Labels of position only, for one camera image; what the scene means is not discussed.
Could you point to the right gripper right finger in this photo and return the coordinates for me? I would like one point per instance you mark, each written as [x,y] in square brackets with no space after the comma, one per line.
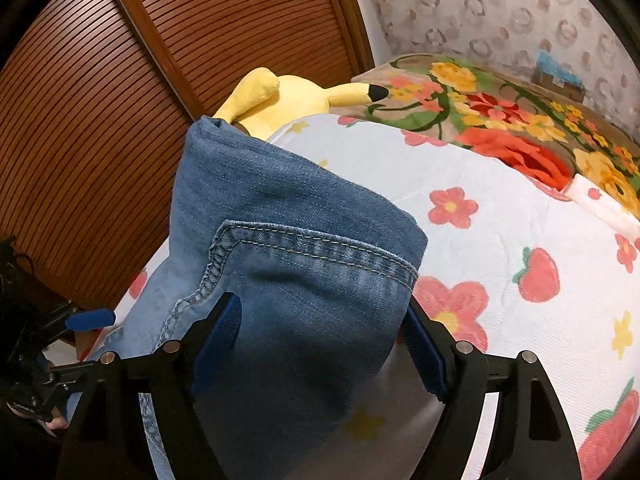
[434,353]

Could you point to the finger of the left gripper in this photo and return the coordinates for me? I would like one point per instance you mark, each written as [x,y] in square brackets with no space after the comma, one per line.
[86,321]

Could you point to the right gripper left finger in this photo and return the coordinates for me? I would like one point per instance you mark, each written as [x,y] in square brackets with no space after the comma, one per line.
[222,328]

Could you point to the blue denim pants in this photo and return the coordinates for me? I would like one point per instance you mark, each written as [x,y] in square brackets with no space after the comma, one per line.
[324,269]

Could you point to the left hand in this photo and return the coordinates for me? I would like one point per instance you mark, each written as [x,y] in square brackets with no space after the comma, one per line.
[57,423]

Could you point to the wooden louvered closet door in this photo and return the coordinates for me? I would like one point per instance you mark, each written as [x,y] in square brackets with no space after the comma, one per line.
[96,98]

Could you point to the yellow Pikachu plush toy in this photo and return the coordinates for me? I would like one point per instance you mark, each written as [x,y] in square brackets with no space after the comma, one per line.
[262,102]

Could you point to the colourful floral blanket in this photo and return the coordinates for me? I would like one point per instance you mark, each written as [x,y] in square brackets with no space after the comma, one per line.
[528,128]

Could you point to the cardboard box with blue cloth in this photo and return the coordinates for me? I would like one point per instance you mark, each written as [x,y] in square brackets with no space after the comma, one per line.
[550,75]

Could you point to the patterned sheer curtain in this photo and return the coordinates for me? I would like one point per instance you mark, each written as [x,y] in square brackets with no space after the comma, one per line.
[510,34]

